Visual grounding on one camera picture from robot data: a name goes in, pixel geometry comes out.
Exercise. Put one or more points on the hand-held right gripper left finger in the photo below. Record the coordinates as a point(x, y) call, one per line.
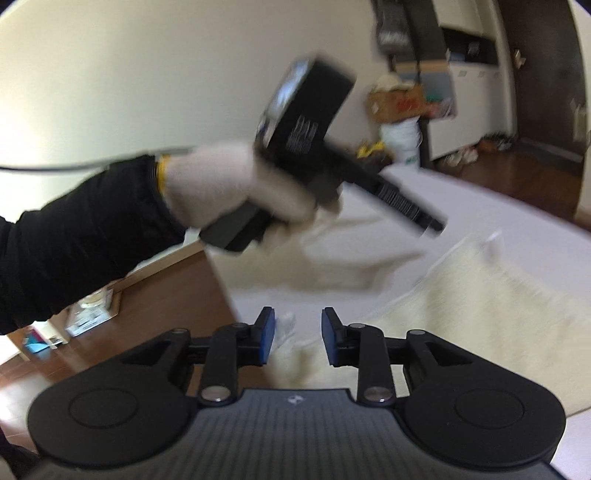
point(267, 334)

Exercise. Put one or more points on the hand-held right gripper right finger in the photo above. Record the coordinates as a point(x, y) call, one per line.
point(328, 337)

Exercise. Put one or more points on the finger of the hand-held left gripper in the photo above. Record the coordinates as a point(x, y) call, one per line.
point(397, 201)

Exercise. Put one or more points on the cream terry towel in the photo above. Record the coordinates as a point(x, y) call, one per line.
point(485, 332)

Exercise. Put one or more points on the person's left forearm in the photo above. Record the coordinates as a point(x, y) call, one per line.
point(83, 240)

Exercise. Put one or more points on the person's left hand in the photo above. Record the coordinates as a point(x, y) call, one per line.
point(217, 180)

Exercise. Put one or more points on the white plastic bucket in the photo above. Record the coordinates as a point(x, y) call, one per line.
point(401, 143)

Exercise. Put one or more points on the straw hat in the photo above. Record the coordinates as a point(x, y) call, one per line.
point(390, 82)

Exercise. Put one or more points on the brown cardboard box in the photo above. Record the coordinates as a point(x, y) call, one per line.
point(397, 104)

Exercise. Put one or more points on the colourful clothes pile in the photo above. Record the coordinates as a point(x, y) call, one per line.
point(441, 104)

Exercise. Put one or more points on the brown shoe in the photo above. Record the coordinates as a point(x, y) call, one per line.
point(487, 144)

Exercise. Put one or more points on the grey hanging bag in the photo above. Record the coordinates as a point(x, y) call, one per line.
point(392, 27)

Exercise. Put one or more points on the black white sneaker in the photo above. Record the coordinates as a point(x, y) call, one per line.
point(504, 141)

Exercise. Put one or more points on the white hallway cabinet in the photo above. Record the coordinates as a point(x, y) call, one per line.
point(461, 92)

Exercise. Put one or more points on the open flat box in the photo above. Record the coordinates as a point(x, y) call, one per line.
point(92, 311)

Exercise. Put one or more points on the silver door lock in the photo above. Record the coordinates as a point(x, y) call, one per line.
point(520, 57)

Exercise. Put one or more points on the dark wooden door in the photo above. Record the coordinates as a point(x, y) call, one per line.
point(545, 69)

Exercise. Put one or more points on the teal plastic item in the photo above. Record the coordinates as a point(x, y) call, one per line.
point(37, 341)

